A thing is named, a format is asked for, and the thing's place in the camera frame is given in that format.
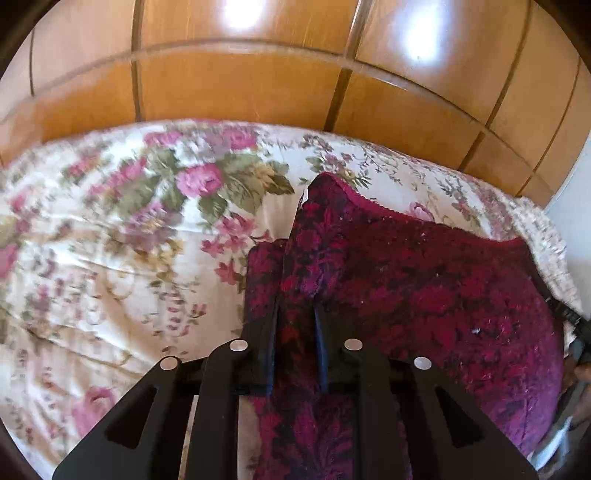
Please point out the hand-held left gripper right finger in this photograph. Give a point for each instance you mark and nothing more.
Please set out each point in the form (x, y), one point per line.
(322, 350)

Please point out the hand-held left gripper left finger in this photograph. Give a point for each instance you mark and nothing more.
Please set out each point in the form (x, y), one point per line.
(267, 350)

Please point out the dark red patterned garment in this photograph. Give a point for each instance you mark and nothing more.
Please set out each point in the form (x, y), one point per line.
(415, 286)

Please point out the floral bedspread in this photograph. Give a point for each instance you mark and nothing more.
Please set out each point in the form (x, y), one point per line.
(115, 240)

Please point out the wooden headboard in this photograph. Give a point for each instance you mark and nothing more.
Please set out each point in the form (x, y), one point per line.
(240, 83)

